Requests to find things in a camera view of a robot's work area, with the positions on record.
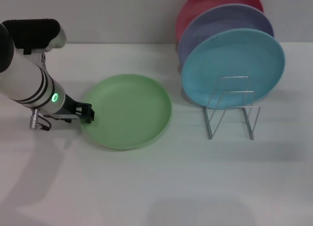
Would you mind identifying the red plate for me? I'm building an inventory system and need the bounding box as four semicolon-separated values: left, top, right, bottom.
175;0;264;45

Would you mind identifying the purple plate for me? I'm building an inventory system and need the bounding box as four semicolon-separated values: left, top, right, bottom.
178;3;274;65

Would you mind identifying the metal wire dish rack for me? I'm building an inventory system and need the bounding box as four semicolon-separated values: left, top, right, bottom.
202;75;261;140

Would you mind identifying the green plate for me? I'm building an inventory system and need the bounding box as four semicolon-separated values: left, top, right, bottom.
80;74;173;152

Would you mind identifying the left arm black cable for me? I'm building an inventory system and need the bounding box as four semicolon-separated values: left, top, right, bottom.
29;108;52;132

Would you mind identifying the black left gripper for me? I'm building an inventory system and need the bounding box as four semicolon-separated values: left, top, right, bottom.
44;94;95;124

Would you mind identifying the blue plate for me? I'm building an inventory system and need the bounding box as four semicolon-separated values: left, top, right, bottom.
180;28;286;109

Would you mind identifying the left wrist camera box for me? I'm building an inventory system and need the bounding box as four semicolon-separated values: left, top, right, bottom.
1;18;67;56

